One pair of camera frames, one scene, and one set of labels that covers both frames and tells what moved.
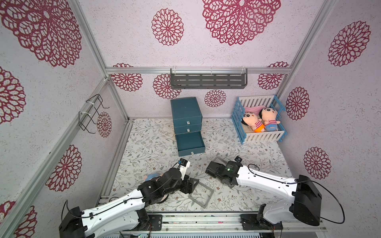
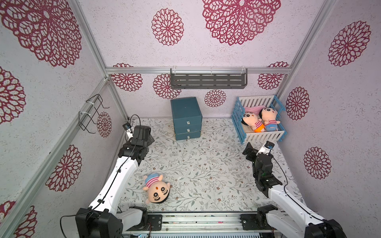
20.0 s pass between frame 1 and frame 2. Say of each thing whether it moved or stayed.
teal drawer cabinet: moved
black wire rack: stayed
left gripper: moved
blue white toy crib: stayed
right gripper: moved
